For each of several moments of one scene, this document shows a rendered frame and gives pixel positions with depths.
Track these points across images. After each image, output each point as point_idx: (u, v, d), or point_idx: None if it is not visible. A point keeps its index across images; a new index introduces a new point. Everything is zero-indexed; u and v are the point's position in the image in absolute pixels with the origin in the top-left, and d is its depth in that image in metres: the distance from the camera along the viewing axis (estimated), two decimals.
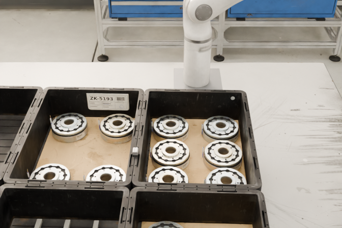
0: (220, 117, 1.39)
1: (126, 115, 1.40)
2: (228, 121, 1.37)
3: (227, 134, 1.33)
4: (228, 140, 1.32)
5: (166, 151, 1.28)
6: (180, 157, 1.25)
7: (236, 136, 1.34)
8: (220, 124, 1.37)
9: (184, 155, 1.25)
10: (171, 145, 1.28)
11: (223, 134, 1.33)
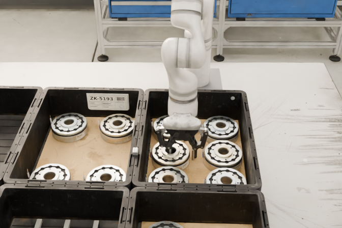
0: (220, 117, 1.39)
1: (126, 115, 1.40)
2: (228, 121, 1.37)
3: (227, 134, 1.33)
4: (228, 140, 1.32)
5: (166, 151, 1.28)
6: (180, 157, 1.25)
7: (236, 136, 1.34)
8: (220, 124, 1.37)
9: (184, 155, 1.25)
10: None
11: (223, 134, 1.33)
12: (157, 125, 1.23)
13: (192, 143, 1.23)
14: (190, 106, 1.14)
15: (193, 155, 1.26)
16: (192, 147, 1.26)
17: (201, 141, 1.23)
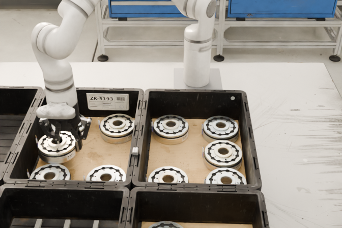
0: (220, 117, 1.39)
1: (126, 115, 1.40)
2: (228, 121, 1.37)
3: (227, 134, 1.33)
4: (228, 140, 1.32)
5: (53, 142, 1.26)
6: (65, 147, 1.23)
7: (236, 136, 1.34)
8: (220, 124, 1.37)
9: (69, 146, 1.24)
10: None
11: (223, 134, 1.33)
12: None
13: (74, 134, 1.21)
14: (64, 95, 1.13)
15: (77, 146, 1.24)
16: (76, 138, 1.25)
17: (83, 132, 1.21)
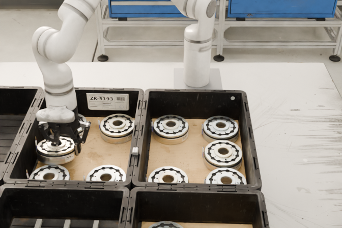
0: (220, 117, 1.39)
1: (126, 115, 1.40)
2: (228, 121, 1.37)
3: (227, 134, 1.33)
4: (228, 140, 1.32)
5: (52, 146, 1.27)
6: (64, 149, 1.24)
7: (236, 136, 1.34)
8: (220, 124, 1.37)
9: (68, 148, 1.24)
10: None
11: (223, 134, 1.33)
12: None
13: (73, 138, 1.22)
14: (64, 98, 1.13)
15: (76, 150, 1.25)
16: (75, 142, 1.25)
17: (82, 136, 1.22)
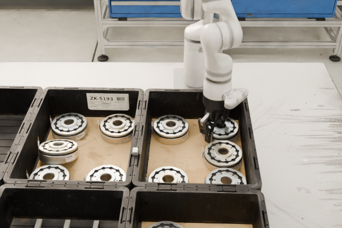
0: None
1: (126, 115, 1.40)
2: (228, 121, 1.37)
3: (227, 134, 1.33)
4: (228, 140, 1.32)
5: None
6: (65, 149, 1.24)
7: (236, 136, 1.34)
8: None
9: (70, 148, 1.25)
10: (60, 141, 1.28)
11: (223, 134, 1.33)
12: (199, 119, 1.25)
13: (225, 117, 1.32)
14: (231, 81, 1.23)
15: None
16: (218, 123, 1.34)
17: (228, 112, 1.33)
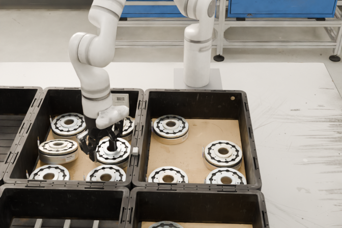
0: (116, 139, 1.31)
1: None
2: (122, 145, 1.29)
3: (115, 159, 1.25)
4: (114, 166, 1.24)
5: None
6: (65, 149, 1.24)
7: (126, 161, 1.25)
8: None
9: (70, 148, 1.25)
10: (60, 141, 1.28)
11: (111, 158, 1.24)
12: (77, 136, 1.17)
13: (113, 135, 1.23)
14: (110, 98, 1.14)
15: (114, 146, 1.26)
16: (110, 140, 1.26)
17: (119, 129, 1.24)
